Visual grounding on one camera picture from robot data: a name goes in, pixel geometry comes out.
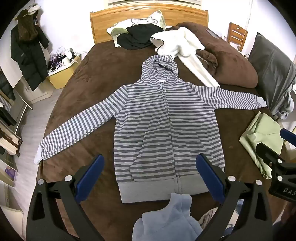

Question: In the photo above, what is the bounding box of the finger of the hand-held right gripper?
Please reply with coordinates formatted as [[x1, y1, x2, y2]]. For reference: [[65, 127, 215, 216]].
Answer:
[[255, 143, 296, 183], [280, 128, 296, 147]]

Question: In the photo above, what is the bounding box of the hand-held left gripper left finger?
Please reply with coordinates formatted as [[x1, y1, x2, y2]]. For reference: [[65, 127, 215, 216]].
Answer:
[[26, 154, 105, 241]]

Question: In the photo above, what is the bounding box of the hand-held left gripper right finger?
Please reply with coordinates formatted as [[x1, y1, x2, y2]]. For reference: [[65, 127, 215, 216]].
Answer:
[[195, 153, 274, 241]]

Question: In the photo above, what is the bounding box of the grey striped hoodie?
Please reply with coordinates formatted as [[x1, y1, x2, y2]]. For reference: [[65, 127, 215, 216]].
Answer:
[[34, 55, 267, 204]]

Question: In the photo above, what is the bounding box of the clothes rack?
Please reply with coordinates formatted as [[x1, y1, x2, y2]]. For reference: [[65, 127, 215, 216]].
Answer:
[[0, 67, 34, 139]]

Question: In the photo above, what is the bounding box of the green folded garment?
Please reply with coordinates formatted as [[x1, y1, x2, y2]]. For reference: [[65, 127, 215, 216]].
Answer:
[[239, 111, 287, 179]]

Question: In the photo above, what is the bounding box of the grey-blue crumpled garment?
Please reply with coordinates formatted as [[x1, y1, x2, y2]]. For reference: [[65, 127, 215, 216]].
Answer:
[[270, 76, 296, 120]]

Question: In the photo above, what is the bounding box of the white printed fleece top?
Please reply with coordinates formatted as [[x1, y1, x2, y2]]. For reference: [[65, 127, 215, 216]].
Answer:
[[198, 207, 219, 231]]

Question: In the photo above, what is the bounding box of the light blue fleece robe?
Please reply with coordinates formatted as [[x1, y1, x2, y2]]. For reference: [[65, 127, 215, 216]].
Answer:
[[132, 192, 204, 241]]

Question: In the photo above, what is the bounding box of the dark grey cushion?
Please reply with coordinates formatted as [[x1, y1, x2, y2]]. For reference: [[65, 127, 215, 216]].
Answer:
[[248, 32, 296, 112]]

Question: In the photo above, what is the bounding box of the white storage box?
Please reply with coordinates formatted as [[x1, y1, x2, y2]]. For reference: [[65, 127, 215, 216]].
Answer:
[[0, 160, 18, 188]]

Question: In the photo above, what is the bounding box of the row of books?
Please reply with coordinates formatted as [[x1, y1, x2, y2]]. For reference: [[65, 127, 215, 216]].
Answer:
[[0, 120, 23, 158]]

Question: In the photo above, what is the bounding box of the brown folded duvet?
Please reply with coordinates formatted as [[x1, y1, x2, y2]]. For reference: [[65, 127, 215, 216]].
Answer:
[[165, 22, 259, 88]]

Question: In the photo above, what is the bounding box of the yellow storage box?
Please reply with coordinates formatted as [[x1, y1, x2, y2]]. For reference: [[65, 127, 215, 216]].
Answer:
[[47, 56, 81, 90]]

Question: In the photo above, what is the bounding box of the wooden chair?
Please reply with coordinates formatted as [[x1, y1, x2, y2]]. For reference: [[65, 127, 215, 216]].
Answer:
[[228, 22, 248, 52]]

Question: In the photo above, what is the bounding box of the cluttered bedside table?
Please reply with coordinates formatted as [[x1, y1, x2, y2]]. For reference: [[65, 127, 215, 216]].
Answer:
[[49, 46, 70, 71]]

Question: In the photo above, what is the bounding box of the black hanging coat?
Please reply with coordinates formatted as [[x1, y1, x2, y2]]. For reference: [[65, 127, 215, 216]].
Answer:
[[10, 23, 50, 91]]

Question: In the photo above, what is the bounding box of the white fleece garment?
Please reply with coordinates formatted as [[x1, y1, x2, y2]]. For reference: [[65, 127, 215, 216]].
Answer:
[[150, 27, 221, 87]]

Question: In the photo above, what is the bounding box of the black garment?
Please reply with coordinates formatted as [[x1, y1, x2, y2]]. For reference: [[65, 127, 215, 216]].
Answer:
[[117, 23, 165, 50]]

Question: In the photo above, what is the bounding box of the wooden headboard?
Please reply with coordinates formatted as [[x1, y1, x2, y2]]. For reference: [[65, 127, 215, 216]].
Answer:
[[90, 4, 209, 44]]

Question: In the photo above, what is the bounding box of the monkey print pillow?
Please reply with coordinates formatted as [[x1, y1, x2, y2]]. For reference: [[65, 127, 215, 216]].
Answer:
[[106, 10, 166, 48]]

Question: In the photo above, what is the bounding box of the brown furry garment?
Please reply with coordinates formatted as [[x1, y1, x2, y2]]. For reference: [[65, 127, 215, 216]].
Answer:
[[16, 10, 39, 42]]

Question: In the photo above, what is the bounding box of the white fluffy hat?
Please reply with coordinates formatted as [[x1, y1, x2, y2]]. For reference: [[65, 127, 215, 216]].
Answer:
[[27, 3, 42, 16]]

